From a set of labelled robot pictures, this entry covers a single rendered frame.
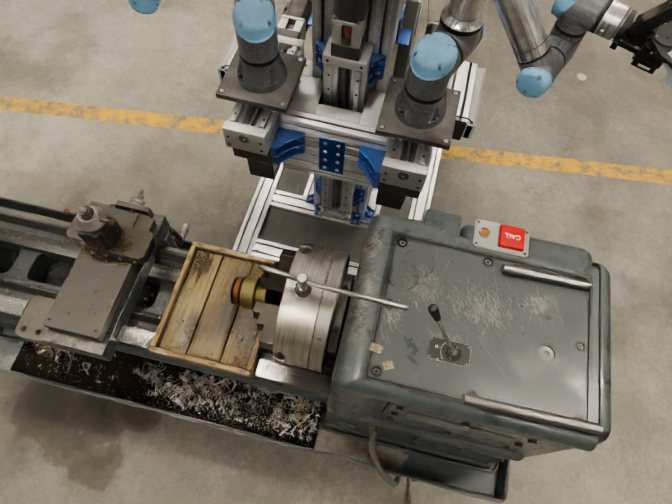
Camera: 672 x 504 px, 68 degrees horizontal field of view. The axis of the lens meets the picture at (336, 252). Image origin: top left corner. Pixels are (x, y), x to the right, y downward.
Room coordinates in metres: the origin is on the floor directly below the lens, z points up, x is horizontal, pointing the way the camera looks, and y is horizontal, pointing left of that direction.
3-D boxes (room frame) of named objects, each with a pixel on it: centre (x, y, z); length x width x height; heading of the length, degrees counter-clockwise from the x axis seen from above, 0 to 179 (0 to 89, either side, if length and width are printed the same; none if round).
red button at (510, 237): (0.59, -0.42, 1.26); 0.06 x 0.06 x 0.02; 81
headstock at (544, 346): (0.40, -0.34, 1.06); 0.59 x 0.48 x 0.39; 81
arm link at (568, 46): (1.02, -0.50, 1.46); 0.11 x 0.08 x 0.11; 148
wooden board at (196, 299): (0.49, 0.33, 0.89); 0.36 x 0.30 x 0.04; 171
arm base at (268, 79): (1.15, 0.27, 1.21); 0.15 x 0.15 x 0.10
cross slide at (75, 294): (0.57, 0.68, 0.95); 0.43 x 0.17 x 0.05; 171
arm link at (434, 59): (1.07, -0.22, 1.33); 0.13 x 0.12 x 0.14; 148
